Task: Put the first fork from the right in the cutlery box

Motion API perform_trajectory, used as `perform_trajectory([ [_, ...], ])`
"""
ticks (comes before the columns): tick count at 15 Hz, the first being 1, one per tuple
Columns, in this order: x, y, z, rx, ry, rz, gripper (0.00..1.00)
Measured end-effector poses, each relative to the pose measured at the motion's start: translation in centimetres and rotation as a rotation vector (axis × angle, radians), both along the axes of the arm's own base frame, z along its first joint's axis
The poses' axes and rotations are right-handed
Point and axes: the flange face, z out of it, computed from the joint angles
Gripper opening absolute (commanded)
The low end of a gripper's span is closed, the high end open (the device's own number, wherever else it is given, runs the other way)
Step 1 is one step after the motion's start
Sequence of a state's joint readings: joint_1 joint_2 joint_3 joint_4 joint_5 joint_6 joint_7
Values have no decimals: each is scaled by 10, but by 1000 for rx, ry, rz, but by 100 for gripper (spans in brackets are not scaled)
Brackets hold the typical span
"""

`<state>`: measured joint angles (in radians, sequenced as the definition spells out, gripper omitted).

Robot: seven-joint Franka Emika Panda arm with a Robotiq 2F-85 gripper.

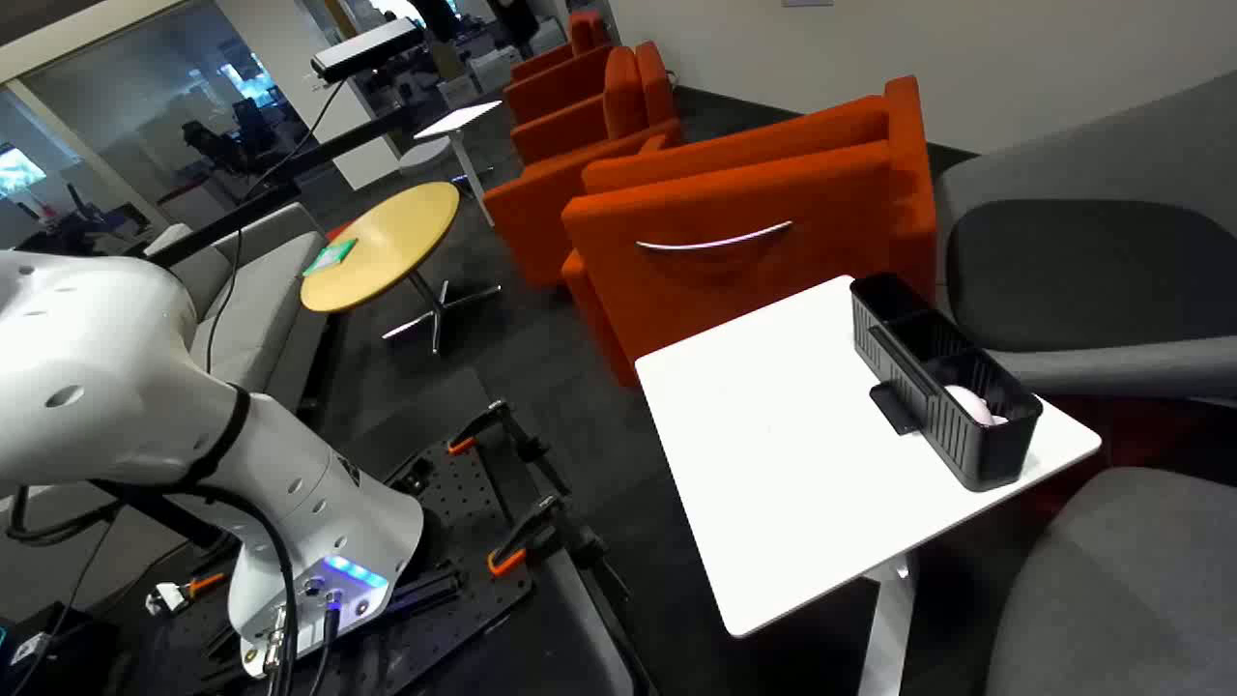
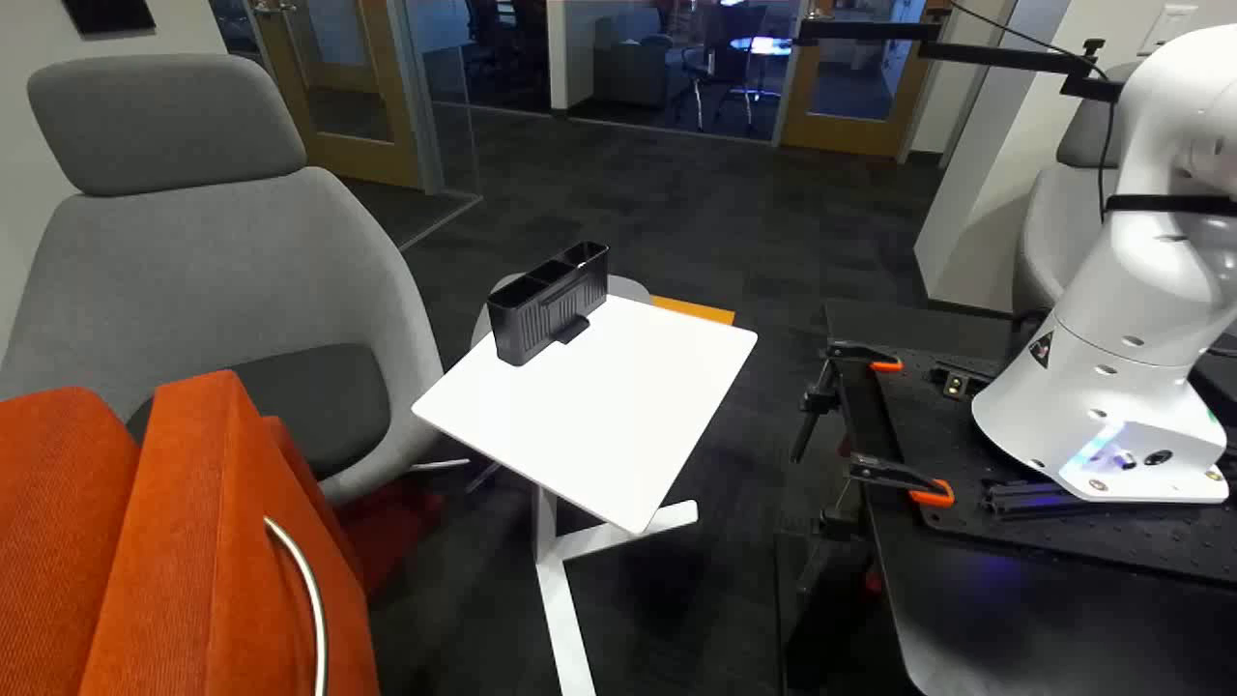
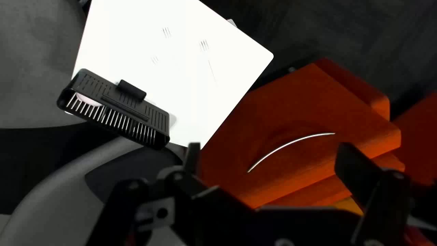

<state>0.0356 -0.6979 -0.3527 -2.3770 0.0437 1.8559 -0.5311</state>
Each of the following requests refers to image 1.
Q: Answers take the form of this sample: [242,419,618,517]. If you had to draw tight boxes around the black metal bar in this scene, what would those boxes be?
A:
[135,104,431,272]

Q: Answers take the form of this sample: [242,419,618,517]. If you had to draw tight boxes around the green card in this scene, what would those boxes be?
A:
[302,228,368,278]

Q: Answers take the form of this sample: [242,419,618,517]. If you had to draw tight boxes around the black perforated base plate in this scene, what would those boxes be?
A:
[190,432,539,696]

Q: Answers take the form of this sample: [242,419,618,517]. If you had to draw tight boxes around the large orange armchair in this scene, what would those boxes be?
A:
[561,75,938,387]

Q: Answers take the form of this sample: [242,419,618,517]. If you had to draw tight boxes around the grey armchair with dark cushion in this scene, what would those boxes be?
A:
[932,66,1237,407]

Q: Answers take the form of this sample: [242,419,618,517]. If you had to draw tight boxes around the small white orange connector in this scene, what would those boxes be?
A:
[144,568,233,617]

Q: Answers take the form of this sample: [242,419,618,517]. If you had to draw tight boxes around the grey upholstered chair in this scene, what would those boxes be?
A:
[980,465,1237,696]

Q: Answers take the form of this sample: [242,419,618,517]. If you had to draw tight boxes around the black clamp with orange handle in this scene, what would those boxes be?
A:
[440,396,572,504]
[484,490,609,586]

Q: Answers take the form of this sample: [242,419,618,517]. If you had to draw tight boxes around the black base cable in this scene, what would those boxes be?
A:
[0,383,341,696]

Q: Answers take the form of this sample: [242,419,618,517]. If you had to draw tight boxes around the round yellow wooden table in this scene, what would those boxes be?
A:
[297,178,509,360]

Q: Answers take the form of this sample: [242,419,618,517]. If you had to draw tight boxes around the black cutlery box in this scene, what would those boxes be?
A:
[845,272,1048,496]

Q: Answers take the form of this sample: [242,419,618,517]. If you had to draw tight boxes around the small white side table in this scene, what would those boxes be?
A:
[411,97,509,233]

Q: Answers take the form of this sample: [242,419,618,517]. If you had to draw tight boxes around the white item in box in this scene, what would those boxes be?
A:
[943,383,1012,430]

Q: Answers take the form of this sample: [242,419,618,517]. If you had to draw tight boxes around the white table leg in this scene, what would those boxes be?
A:
[854,554,921,696]

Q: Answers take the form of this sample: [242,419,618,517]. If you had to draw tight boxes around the black device on stand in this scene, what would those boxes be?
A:
[305,14,430,90]

